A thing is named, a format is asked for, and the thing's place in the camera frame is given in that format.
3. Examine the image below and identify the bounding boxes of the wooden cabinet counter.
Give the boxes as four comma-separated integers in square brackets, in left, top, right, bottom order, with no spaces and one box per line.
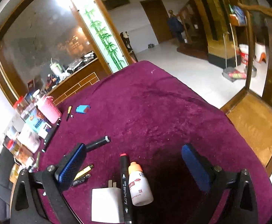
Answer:
[47,58,111,105]

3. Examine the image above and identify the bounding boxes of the maroon velvet tablecloth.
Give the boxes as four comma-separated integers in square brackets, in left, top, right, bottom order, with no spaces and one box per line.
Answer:
[40,61,272,223]

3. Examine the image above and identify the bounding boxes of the white plastic tub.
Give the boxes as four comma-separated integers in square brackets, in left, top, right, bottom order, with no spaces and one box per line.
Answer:
[17,123,40,154]

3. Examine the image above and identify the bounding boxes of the white bottle orange cap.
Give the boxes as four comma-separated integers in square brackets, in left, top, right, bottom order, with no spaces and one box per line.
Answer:
[128,162,154,206]

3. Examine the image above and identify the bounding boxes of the yellow utility knife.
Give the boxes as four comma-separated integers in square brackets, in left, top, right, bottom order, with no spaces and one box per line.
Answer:
[74,164,94,180]

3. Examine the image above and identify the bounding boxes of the chopsticks jar red lid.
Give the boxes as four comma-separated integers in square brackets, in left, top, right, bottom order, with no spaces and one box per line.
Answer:
[7,140,25,160]

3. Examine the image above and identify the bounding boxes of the red white bucket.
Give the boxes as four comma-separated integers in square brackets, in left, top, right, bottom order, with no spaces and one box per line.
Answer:
[239,44,249,65]

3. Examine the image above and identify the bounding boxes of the white power adapter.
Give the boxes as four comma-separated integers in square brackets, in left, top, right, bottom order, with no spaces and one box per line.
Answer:
[91,180,124,223]

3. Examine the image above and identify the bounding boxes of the black marker white band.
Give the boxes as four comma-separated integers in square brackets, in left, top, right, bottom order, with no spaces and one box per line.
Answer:
[85,136,111,152]

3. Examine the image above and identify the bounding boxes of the yellow black small screwdriver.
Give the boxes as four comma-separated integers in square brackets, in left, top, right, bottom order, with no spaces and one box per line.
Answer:
[66,105,72,121]

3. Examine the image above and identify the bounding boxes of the blue snack bag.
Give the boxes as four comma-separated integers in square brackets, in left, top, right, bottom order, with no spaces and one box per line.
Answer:
[25,108,51,139]

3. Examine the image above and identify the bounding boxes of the wooden chair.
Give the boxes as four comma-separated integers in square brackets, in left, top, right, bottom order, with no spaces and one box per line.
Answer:
[221,3,272,175]

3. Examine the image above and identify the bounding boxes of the green marker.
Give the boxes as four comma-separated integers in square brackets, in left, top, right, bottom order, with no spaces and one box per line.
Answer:
[34,151,41,167]

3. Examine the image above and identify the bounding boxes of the black marker red cap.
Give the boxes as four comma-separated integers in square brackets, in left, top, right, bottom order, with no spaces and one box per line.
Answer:
[120,153,133,223]

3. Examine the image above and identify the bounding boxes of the long black marker teal end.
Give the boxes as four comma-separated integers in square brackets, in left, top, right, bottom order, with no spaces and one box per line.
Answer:
[41,118,62,153]

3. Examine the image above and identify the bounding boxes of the brown wooden door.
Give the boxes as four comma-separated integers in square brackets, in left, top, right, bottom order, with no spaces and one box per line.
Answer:
[140,0,173,43]

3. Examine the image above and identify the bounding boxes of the pink knitted bottle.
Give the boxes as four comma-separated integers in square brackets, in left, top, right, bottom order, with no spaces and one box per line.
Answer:
[36,95,62,124]

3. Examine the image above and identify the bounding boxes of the dustpan with broom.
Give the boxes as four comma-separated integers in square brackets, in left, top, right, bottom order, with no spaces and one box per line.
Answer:
[222,24,246,83]

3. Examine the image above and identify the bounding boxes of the clear jar red lid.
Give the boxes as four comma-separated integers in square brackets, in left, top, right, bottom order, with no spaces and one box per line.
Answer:
[13,96,29,115]

